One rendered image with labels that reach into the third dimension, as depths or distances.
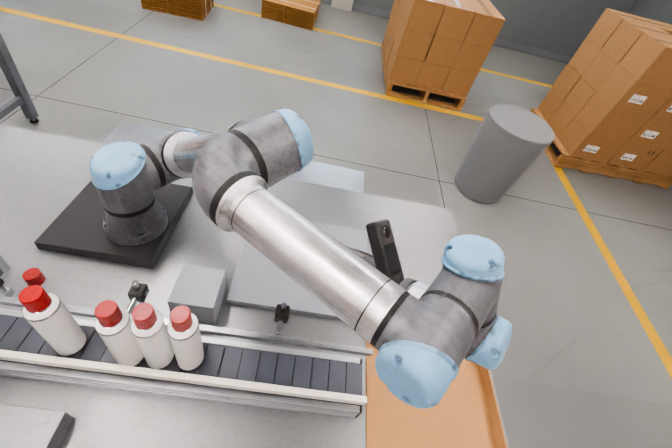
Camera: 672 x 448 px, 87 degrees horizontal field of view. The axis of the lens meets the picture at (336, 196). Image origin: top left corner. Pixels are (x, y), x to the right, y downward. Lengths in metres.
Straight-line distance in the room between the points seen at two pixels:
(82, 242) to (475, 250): 0.92
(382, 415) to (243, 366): 0.32
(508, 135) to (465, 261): 2.09
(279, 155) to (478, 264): 0.34
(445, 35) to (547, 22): 2.98
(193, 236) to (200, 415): 0.45
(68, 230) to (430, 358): 0.96
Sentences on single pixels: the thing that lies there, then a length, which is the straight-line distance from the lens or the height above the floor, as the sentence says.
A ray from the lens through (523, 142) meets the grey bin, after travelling 2.54.
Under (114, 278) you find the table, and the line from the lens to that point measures 1.04.
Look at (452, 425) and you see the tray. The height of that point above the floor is 0.83.
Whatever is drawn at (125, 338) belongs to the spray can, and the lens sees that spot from 0.76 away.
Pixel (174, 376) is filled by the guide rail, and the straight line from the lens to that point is 0.82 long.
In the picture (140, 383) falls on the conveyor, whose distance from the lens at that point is 0.87.
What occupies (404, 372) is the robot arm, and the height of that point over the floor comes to 1.34.
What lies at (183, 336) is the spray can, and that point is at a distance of 0.70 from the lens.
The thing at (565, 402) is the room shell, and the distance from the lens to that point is 2.31.
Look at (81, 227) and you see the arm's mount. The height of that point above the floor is 0.86.
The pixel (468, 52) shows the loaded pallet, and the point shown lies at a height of 0.56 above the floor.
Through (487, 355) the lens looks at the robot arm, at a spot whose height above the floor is 1.25.
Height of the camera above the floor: 1.69
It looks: 44 degrees down
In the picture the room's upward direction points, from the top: 16 degrees clockwise
